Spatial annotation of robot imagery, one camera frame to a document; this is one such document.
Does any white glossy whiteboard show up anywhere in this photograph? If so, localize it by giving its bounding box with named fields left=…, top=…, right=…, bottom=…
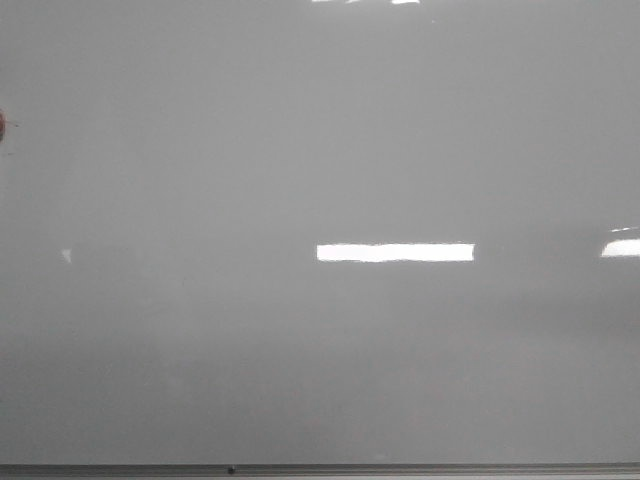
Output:
left=1, top=1, right=639, bottom=464

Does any grey aluminium whiteboard frame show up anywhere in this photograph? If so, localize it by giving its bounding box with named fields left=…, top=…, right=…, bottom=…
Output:
left=1, top=462, right=639, bottom=478

